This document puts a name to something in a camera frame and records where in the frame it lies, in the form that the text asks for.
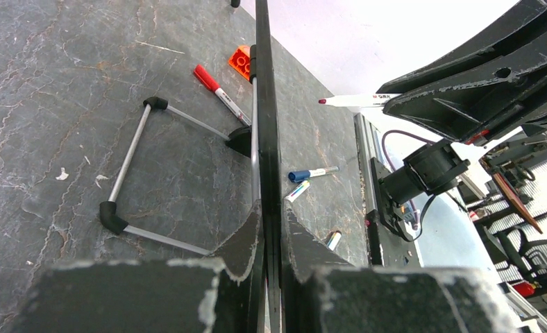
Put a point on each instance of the orange semicircle toy piece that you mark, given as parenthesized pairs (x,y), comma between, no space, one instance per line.
(240,61)

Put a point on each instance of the purple whiteboard marker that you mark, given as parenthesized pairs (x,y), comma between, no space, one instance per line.
(358,100)

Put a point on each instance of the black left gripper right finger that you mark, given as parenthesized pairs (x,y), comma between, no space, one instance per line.
(322,292)

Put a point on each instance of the red whiteboard marker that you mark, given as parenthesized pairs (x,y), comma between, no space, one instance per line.
(212,85)

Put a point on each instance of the white whiteboard black frame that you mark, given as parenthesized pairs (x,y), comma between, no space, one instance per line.
(266,138)

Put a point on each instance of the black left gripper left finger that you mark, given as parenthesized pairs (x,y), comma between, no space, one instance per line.
(114,296)

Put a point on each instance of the black whiteboard marker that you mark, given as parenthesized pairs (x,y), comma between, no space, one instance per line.
(333,240)

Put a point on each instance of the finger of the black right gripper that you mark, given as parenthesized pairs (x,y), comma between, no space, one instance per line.
(523,22)
(483,103)

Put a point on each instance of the blue whiteboard marker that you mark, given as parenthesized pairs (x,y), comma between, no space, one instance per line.
(299,176)

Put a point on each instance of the green whiteboard marker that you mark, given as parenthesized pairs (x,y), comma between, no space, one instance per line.
(300,189)

